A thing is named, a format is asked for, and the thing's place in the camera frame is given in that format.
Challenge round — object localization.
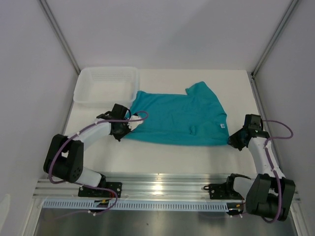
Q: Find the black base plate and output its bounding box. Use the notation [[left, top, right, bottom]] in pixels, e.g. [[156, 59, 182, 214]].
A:
[[78, 182, 123, 198], [203, 183, 246, 200]]

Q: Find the teal t-shirt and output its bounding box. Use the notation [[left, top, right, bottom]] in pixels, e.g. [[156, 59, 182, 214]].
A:
[[126, 81, 229, 146]]

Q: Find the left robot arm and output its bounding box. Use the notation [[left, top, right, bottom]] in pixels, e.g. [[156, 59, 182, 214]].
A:
[[43, 104, 131, 197]]

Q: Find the right aluminium frame post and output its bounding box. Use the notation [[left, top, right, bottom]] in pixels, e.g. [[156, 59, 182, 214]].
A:
[[251, 0, 301, 79]]

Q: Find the left aluminium frame post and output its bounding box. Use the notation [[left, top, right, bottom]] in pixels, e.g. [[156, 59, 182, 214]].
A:
[[37, 0, 81, 75]]

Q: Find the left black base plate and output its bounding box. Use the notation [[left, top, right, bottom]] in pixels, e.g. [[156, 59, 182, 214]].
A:
[[78, 182, 123, 198]]

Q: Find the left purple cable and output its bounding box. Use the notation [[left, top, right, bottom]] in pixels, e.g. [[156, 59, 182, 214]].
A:
[[48, 111, 150, 217]]

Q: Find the white slotted cable duct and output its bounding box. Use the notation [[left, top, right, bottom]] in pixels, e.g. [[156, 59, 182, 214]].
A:
[[42, 199, 229, 212]]

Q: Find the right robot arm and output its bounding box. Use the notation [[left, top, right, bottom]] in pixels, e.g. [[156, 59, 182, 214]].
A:
[[224, 114, 295, 223]]

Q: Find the aluminium frame post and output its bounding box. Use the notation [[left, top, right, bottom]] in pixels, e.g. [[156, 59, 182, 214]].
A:
[[251, 0, 301, 79], [37, 0, 81, 75]]

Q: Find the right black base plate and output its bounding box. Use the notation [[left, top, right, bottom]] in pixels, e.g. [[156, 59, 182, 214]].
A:
[[203, 183, 246, 200]]

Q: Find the white plastic basket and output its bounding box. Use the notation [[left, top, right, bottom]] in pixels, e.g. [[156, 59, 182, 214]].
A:
[[73, 66, 140, 108]]

